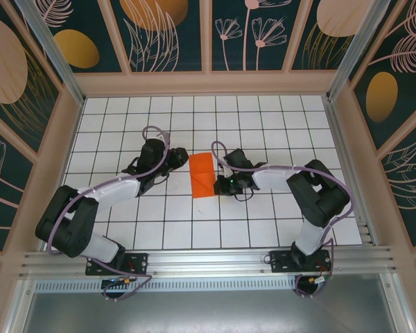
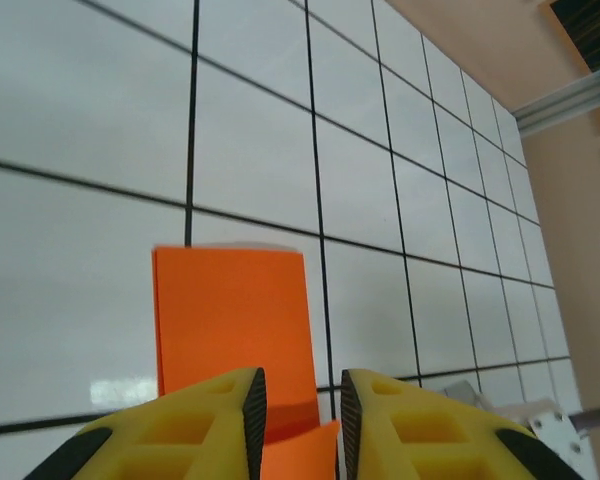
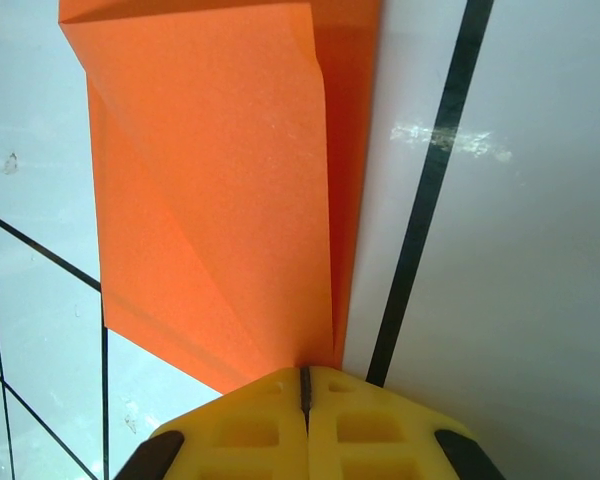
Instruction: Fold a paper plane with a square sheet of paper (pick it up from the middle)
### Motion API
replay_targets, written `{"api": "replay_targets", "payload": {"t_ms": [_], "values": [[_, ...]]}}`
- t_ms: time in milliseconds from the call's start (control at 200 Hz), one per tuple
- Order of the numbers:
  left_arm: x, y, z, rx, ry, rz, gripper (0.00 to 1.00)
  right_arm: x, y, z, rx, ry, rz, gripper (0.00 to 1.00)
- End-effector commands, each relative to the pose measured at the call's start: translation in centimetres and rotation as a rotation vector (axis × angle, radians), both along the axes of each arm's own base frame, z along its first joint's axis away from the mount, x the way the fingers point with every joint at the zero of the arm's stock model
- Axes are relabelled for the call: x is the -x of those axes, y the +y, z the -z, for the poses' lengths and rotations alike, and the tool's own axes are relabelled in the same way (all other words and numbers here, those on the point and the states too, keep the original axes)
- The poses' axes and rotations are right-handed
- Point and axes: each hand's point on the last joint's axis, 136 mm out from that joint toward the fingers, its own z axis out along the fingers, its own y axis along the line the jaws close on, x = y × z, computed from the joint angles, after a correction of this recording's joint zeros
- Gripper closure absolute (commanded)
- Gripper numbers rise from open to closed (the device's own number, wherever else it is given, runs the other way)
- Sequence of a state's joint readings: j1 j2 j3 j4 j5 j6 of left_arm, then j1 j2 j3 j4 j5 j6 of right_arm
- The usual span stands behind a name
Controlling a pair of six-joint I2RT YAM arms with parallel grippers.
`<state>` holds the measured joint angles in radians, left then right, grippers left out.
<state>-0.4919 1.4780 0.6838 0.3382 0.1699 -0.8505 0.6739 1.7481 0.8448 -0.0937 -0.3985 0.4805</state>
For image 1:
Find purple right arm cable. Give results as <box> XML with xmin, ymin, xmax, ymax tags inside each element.
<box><xmin>211</xmin><ymin>140</ymin><xmax>355</xmax><ymax>300</ymax></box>

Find aluminium frame post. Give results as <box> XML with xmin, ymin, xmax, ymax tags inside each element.
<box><xmin>15</xmin><ymin>0</ymin><xmax>86</xmax><ymax>105</ymax></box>
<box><xmin>327</xmin><ymin>0</ymin><xmax>391</xmax><ymax>101</ymax></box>

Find aluminium mounting rail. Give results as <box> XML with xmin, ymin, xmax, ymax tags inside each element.
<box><xmin>19</xmin><ymin>245</ymin><xmax>398</xmax><ymax>278</ymax></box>

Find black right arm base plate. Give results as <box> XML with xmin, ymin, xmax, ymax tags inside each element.
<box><xmin>269</xmin><ymin>249</ymin><xmax>332</xmax><ymax>273</ymax></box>

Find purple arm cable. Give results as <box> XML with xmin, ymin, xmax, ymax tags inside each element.
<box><xmin>45</xmin><ymin>125</ymin><xmax>173</xmax><ymax>301</ymax></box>
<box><xmin>211</xmin><ymin>140</ymin><xmax>355</xmax><ymax>300</ymax></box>

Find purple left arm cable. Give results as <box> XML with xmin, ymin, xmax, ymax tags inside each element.
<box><xmin>45</xmin><ymin>125</ymin><xmax>173</xmax><ymax>301</ymax></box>

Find slotted grey cable duct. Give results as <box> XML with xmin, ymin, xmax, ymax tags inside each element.
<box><xmin>34</xmin><ymin>280</ymin><xmax>299</xmax><ymax>294</ymax></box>

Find orange paper sheet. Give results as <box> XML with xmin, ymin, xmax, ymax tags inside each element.
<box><xmin>189</xmin><ymin>151</ymin><xmax>216</xmax><ymax>198</ymax></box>

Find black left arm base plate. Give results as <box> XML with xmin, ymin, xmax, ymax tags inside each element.
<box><xmin>85</xmin><ymin>252</ymin><xmax>149</xmax><ymax>277</ymax></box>

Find aluminium side rail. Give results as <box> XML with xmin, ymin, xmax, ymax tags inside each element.
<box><xmin>324</xmin><ymin>96</ymin><xmax>379</xmax><ymax>246</ymax></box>

